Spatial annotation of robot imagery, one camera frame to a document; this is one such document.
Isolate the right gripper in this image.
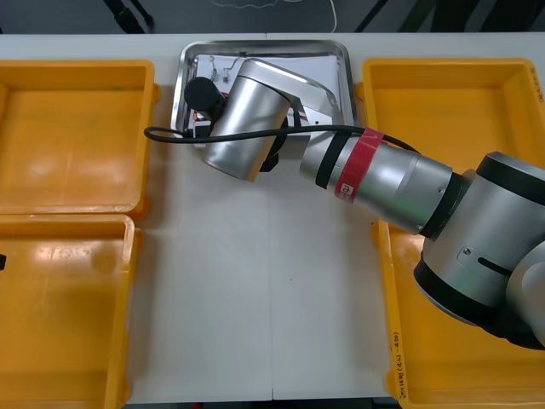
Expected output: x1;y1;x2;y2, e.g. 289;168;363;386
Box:
199;101;225;125

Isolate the short harness with white connector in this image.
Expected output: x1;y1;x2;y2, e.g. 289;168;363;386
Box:
221;58;242;82

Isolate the steel tray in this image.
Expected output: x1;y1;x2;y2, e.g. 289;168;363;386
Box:
169;39;358;148

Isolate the yellow-orange plastic bin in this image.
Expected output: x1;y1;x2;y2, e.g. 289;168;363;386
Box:
0;59;161;216
370;207;545;409
356;57;545;214
0;214;145;409

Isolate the white sheet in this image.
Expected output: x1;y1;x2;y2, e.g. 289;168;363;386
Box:
189;53;341;141

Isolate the black stand leg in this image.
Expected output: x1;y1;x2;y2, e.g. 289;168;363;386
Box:
104;0;154;34
355;0;391;33

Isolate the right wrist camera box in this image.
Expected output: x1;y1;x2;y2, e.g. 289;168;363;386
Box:
189;121;213;148

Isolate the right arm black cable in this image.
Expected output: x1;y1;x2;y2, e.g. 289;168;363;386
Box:
143;125;422;154

